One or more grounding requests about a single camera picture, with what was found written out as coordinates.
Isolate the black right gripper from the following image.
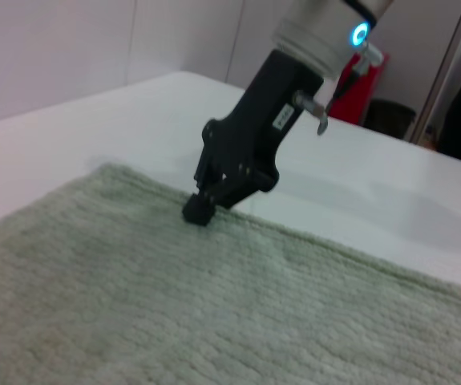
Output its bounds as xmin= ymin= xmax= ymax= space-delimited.
xmin=182 ymin=51 xmax=324 ymax=226

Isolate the green ribbed towel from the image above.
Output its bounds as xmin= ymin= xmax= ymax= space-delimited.
xmin=0 ymin=162 xmax=461 ymax=385

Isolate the red cabinet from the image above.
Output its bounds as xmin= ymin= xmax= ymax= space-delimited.
xmin=328 ymin=51 xmax=390 ymax=129

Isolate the black waste bin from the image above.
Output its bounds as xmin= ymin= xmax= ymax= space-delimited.
xmin=364 ymin=98 xmax=417 ymax=141

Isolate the right gripper cable with plug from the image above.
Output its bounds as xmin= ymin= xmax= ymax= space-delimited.
xmin=293 ymin=43 xmax=386 ymax=136

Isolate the grey door frame post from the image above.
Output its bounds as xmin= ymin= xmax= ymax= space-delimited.
xmin=408 ymin=0 xmax=461 ymax=145

